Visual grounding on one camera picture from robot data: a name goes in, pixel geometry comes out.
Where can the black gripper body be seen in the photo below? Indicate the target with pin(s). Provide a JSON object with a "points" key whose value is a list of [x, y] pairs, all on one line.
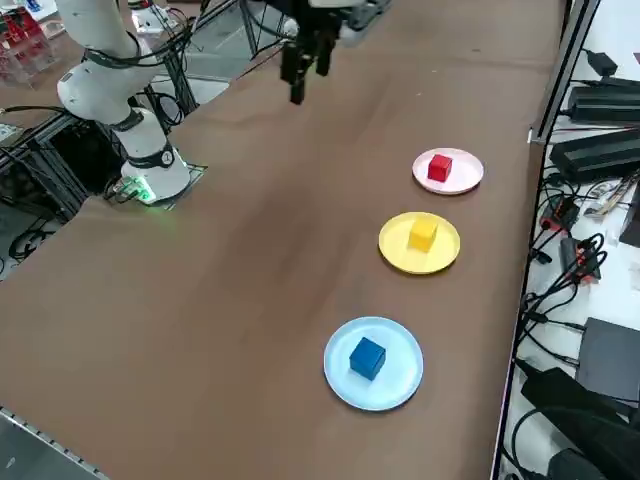
{"points": [[315, 25]]}

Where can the red cube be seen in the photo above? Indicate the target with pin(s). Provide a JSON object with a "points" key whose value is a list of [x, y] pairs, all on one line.
{"points": [[440, 167]]}

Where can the yellow cube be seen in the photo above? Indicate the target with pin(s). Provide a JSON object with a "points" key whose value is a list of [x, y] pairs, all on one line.
{"points": [[422, 236]]}

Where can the blue cube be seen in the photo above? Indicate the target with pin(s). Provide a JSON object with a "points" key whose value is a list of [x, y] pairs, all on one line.
{"points": [[367, 358]]}

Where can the white plate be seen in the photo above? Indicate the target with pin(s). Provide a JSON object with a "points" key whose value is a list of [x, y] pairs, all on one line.
{"points": [[467, 172]]}

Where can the yellow plate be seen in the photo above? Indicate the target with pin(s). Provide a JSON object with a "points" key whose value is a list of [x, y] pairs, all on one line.
{"points": [[395, 245]]}

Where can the blue plate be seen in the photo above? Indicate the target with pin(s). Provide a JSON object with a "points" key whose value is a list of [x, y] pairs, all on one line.
{"points": [[400, 370]]}

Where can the grey metal strut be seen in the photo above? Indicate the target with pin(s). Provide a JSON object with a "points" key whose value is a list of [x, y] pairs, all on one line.
{"points": [[250, 27]]}

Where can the clear plastic box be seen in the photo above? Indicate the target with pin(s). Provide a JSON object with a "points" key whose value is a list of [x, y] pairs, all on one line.
{"points": [[150, 20]]}

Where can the clear box with red parts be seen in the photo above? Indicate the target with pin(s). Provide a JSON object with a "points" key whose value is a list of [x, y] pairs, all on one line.
{"points": [[25, 50]]}

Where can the black power adapter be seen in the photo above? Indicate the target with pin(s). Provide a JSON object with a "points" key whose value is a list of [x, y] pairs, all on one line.
{"points": [[602, 62]]}

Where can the black power brick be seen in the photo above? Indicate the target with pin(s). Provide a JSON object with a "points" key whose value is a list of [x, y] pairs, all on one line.
{"points": [[605, 102], [590, 155]]}

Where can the red and black hub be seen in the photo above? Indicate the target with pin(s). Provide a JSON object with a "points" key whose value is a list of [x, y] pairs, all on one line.
{"points": [[562, 212], [575, 257]]}

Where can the dark brown board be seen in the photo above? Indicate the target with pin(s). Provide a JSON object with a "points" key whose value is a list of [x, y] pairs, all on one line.
{"points": [[631, 220]]}

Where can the flat grey box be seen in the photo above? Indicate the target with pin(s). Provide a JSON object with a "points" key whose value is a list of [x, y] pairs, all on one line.
{"points": [[610, 357]]}

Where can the large black bag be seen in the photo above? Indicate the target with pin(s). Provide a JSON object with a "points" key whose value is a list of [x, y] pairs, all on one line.
{"points": [[570, 415]]}

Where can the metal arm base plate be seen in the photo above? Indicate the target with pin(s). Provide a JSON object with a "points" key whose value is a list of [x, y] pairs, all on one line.
{"points": [[199, 170]]}

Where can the aluminium frame post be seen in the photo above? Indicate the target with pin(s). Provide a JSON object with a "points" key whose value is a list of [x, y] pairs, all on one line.
{"points": [[566, 65]]}

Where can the black aluminium frame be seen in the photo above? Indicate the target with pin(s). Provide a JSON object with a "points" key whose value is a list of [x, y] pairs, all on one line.
{"points": [[55, 145]]}

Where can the aluminium table edge rail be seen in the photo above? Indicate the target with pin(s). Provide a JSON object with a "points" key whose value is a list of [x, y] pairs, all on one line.
{"points": [[30, 428]]}

